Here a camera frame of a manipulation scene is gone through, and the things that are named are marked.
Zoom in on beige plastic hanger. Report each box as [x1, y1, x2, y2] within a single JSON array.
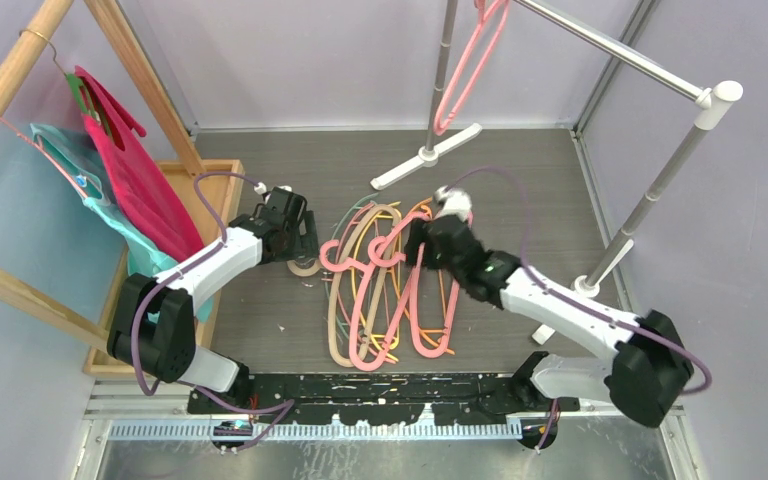
[[287, 195, 375, 368]]

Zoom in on thick pink plastic hanger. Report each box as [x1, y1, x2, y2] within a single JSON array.
[[319, 239, 399, 372]]

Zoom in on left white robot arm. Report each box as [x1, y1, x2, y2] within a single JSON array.
[[106, 187, 319, 413]]

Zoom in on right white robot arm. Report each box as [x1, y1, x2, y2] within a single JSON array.
[[406, 215, 695, 428]]

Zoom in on wooden tray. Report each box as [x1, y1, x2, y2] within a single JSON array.
[[82, 158, 246, 380]]

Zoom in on teal garment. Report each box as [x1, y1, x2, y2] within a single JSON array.
[[29, 122, 216, 324]]

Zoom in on red garment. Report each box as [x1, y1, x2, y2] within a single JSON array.
[[74, 66, 204, 261]]

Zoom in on green hanger on rack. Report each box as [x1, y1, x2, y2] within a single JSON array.
[[18, 28, 117, 145]]

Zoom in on metal clothes rack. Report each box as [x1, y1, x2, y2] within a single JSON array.
[[370, 1, 744, 298]]

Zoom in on wooden clothes rack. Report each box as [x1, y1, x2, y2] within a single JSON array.
[[0, 0, 208, 351]]

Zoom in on pink hanger on wooden rack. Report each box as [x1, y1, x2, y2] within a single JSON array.
[[0, 115, 113, 205]]

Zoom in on orange wire hanger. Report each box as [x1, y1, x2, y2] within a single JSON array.
[[390, 265, 460, 358]]

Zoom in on yellow wire hanger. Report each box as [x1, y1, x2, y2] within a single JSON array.
[[340, 203, 395, 354]]

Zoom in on green wire hanger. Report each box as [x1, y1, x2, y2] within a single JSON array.
[[322, 193, 379, 346]]

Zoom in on thin pink wire hanger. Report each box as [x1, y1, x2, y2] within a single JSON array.
[[326, 200, 402, 368]]

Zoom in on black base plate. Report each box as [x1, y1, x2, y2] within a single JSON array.
[[187, 370, 581, 429]]

